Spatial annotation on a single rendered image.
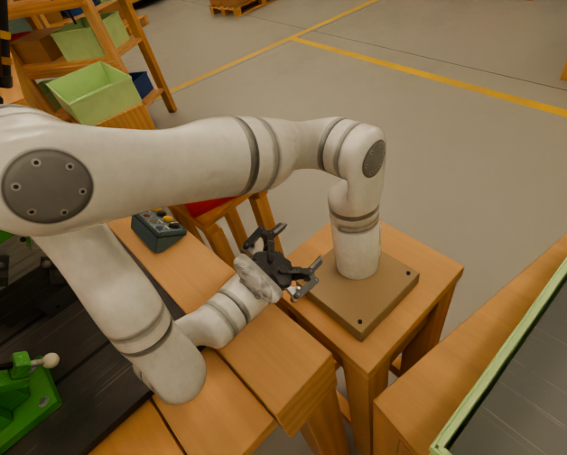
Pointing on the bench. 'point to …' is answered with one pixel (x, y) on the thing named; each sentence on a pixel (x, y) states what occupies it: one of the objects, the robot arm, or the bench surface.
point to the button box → (164, 237)
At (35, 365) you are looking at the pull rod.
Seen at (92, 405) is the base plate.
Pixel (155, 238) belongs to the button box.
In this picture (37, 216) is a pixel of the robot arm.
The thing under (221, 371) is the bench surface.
